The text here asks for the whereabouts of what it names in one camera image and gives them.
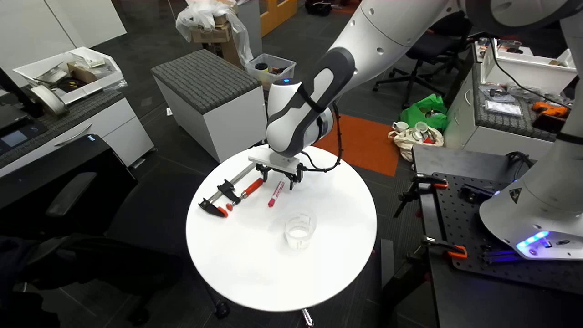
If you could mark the small orange black clamp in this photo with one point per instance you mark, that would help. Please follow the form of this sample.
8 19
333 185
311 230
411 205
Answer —
449 248
426 183

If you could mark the white plastic bag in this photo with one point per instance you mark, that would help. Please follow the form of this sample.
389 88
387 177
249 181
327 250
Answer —
202 15

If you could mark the grey equipment box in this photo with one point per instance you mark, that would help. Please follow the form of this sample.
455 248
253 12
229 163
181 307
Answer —
504 119

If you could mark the red black bar clamp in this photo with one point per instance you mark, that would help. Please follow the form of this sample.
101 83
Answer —
247 190

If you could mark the white open bin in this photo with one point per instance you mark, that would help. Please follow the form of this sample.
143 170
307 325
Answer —
535 70

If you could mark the white cabinet with grey cushion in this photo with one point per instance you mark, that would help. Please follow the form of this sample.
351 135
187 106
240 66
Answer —
207 115

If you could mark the orange hand tool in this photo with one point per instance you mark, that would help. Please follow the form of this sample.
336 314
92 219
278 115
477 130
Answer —
550 110

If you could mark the white printed tote bag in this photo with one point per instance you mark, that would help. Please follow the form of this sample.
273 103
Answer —
420 137

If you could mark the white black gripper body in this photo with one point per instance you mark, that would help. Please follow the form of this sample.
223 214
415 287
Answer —
280 159

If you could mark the white tape roll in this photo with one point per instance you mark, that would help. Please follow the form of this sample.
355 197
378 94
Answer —
48 101

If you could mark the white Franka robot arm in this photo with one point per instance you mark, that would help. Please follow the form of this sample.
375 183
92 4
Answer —
389 37

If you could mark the green bag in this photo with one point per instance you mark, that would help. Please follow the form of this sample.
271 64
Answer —
426 112

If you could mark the red and white marker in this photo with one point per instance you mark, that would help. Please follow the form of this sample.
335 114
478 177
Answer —
276 194

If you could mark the clear plastic cup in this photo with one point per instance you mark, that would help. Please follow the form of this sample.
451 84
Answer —
300 230

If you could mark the small grey bin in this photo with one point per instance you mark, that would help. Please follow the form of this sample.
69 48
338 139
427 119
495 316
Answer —
271 64

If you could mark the black office chair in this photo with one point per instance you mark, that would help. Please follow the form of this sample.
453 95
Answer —
92 201

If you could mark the orange floor mat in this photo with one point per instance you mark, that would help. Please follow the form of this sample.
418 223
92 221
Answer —
366 146

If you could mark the white drawer desk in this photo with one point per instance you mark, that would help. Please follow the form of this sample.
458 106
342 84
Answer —
116 130

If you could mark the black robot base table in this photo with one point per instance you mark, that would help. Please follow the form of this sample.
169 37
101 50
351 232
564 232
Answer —
486 292

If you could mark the white tray of clutter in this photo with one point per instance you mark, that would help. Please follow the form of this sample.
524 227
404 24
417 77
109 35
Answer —
92 61

